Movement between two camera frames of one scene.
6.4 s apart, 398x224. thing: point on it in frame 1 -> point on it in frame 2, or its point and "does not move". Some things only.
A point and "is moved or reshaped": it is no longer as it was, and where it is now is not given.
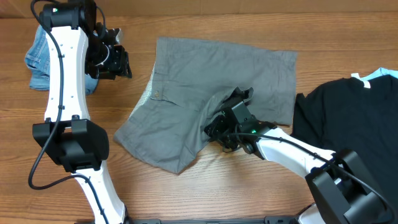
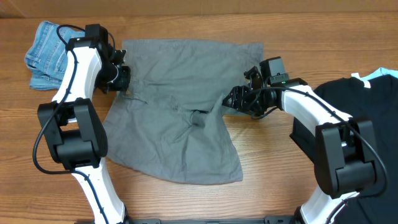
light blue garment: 380,72 does not move
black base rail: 267,220 does not move
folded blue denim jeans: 37,59 does not move
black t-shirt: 344,114 does not move
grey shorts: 163,128 is moved or reshaped
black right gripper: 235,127 -> 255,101
